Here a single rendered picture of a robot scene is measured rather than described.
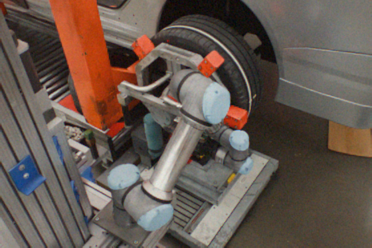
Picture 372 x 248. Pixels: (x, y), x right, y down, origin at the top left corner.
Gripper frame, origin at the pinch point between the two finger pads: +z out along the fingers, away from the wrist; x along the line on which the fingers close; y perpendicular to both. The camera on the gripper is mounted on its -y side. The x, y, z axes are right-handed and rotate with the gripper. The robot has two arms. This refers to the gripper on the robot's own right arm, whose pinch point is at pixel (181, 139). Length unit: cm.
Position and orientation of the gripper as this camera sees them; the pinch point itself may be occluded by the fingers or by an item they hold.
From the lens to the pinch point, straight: 177.0
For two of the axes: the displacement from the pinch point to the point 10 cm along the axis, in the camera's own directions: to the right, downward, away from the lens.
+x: -5.8, 5.5, -6.0
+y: -0.6, -7.6, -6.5
